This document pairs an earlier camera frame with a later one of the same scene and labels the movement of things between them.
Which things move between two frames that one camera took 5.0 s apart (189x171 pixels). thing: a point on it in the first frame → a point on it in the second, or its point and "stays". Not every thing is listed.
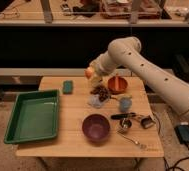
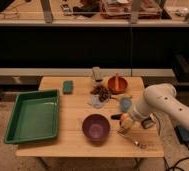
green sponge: [68, 87] stays
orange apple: [88, 72] → [125, 117]
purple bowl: [96, 127] stays
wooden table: [113, 120] stays
